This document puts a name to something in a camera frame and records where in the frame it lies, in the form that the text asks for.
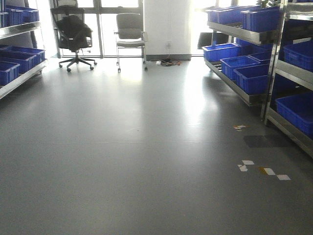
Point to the left steel shelf rack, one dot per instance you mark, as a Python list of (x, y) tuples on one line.
[(19, 60)]

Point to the right far steel shelf rack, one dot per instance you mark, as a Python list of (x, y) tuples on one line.
[(228, 40)]

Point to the steel shelf rack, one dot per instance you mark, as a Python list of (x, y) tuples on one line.
[(295, 23), (228, 40), (19, 60)]

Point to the power strip with cables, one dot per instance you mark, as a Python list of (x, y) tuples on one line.
[(166, 62)]

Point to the right near steel shelf rack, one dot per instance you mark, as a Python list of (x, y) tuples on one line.
[(295, 23)]

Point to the grey office chair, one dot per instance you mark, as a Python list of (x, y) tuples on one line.
[(130, 34)]

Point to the black mesh office chair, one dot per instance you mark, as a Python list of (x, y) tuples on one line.
[(72, 33)]

